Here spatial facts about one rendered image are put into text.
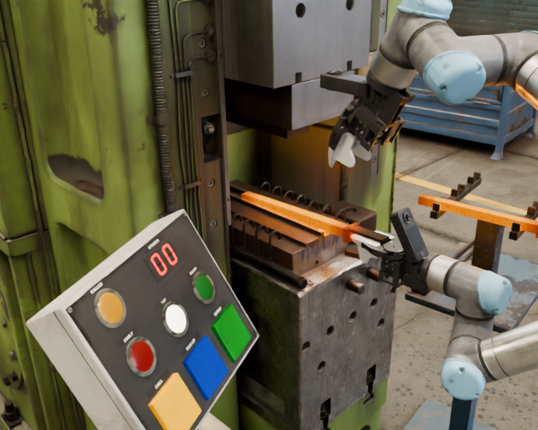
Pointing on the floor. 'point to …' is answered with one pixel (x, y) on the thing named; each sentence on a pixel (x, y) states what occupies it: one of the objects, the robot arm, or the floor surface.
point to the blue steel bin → (471, 115)
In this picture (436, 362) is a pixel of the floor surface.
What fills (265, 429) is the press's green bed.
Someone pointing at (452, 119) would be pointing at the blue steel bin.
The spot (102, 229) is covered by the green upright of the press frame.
